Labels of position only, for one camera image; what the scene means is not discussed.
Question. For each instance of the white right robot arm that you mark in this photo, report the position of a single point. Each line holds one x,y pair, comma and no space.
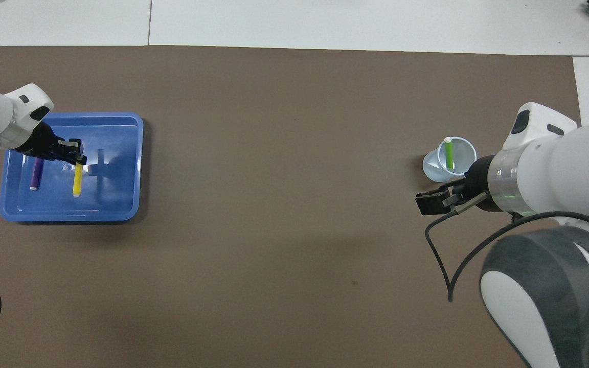
570,163

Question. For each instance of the blue plastic tray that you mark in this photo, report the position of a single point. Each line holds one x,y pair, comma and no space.
115,199

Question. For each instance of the translucent plastic cup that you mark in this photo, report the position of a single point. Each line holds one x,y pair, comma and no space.
435,168

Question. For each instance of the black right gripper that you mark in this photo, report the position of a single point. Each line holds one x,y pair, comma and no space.
478,186

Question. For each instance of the green pen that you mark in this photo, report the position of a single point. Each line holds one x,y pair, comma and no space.
449,153

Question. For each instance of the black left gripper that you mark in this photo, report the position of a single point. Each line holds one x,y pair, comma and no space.
44,145

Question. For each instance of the purple pen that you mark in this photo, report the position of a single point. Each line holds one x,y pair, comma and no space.
36,176

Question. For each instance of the brown table mat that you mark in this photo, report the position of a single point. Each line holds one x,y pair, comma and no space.
294,102

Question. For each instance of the yellow pen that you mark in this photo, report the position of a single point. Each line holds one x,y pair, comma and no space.
77,181

